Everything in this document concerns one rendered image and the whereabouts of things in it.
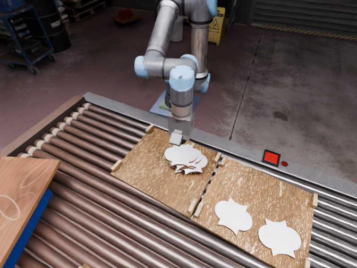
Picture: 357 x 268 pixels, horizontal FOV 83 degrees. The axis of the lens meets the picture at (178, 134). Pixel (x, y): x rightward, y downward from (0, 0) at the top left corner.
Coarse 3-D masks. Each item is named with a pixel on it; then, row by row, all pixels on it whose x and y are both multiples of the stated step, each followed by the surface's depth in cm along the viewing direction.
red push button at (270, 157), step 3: (267, 153) 100; (270, 153) 100; (267, 156) 99; (270, 156) 99; (273, 156) 99; (276, 156) 99; (264, 159) 98; (267, 159) 98; (270, 159) 98; (273, 159) 98; (276, 159) 98; (273, 162) 97; (276, 162) 97
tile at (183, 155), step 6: (168, 150) 92; (174, 150) 92; (180, 150) 92; (186, 150) 92; (192, 150) 92; (168, 156) 90; (174, 156) 90; (180, 156) 90; (186, 156) 90; (192, 156) 90; (174, 162) 87; (180, 162) 87; (186, 162) 87; (192, 162) 89
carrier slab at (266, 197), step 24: (240, 168) 94; (216, 192) 86; (240, 192) 86; (264, 192) 86; (288, 192) 86; (216, 216) 79; (264, 216) 79; (288, 216) 79; (312, 216) 79; (240, 240) 73; (288, 264) 68
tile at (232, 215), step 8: (232, 200) 82; (216, 208) 80; (224, 208) 80; (232, 208) 80; (240, 208) 80; (224, 216) 78; (232, 216) 78; (240, 216) 78; (248, 216) 78; (224, 224) 76; (232, 224) 76; (240, 224) 76; (248, 224) 76
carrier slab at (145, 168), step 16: (144, 144) 103; (160, 144) 103; (192, 144) 103; (128, 160) 97; (144, 160) 97; (160, 160) 97; (208, 160) 97; (128, 176) 91; (144, 176) 91; (160, 176) 91; (176, 176) 91; (192, 176) 91; (208, 176) 91; (144, 192) 86; (160, 192) 86; (176, 192) 86; (192, 192) 86; (176, 208) 81
